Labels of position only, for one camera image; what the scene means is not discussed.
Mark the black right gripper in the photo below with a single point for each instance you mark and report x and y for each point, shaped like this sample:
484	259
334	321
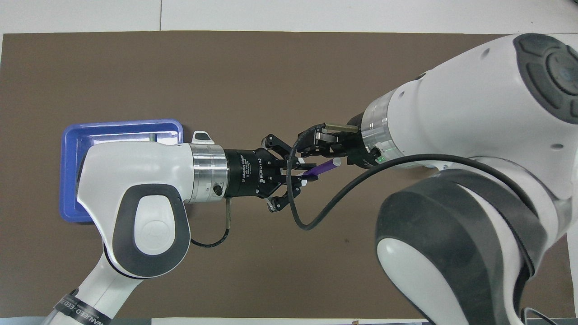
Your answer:
352	144

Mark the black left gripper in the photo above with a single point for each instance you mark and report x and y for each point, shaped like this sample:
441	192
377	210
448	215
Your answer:
253	174

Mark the purple marker pen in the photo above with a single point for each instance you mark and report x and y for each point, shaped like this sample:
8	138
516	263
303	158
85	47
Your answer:
323	168

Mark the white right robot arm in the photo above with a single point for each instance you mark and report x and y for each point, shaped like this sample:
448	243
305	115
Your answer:
474	113

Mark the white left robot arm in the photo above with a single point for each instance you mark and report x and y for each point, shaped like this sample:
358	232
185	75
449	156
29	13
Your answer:
135	180

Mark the brown table mat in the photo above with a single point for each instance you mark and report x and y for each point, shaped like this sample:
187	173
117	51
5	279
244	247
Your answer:
253	67

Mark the blue plastic tray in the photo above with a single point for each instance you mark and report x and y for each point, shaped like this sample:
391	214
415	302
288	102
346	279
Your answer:
72	171

